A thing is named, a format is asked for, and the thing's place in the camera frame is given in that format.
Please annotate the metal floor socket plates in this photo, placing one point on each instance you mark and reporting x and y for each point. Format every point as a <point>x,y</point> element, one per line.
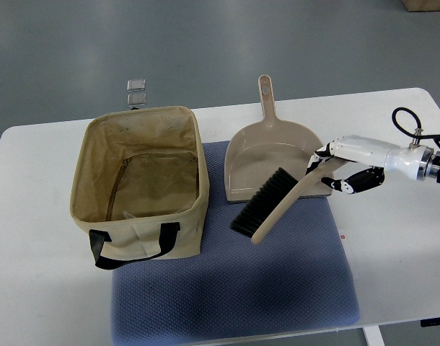
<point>136,95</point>

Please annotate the pink plastic dustpan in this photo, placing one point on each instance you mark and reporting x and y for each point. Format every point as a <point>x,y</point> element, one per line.
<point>256,151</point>

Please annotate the black table control panel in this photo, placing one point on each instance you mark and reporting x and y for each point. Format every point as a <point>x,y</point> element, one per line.
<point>433,322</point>

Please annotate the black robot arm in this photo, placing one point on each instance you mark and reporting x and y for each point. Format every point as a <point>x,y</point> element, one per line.
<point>429,164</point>

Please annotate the white table leg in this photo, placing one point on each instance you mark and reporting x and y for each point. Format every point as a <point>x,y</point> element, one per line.
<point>373,336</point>

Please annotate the beige fabric bag black handle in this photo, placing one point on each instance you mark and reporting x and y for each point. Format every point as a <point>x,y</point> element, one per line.
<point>141,186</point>

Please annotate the blue textured mat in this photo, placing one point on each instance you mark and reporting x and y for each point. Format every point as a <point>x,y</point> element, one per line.
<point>297,279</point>

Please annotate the cardboard box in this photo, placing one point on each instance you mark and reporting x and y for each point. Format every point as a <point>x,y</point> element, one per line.
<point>422,5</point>

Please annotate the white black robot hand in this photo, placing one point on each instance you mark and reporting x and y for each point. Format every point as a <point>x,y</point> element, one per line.
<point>415,161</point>

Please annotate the pink hand broom black bristles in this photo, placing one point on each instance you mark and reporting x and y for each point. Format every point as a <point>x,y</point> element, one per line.
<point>275,197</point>

